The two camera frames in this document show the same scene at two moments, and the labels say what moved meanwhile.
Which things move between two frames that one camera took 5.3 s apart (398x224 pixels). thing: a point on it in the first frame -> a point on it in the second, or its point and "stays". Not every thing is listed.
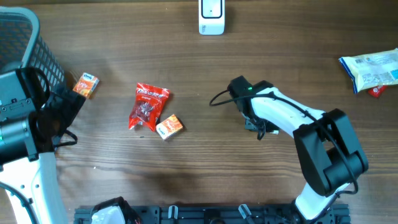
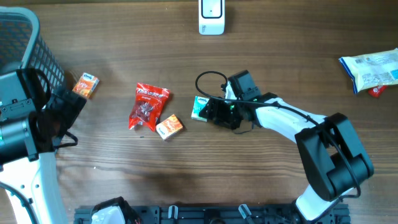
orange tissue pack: [87, 85] stays
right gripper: [252, 126] -> [216, 109]
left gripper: [71, 109] stays
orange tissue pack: [168, 127] stays
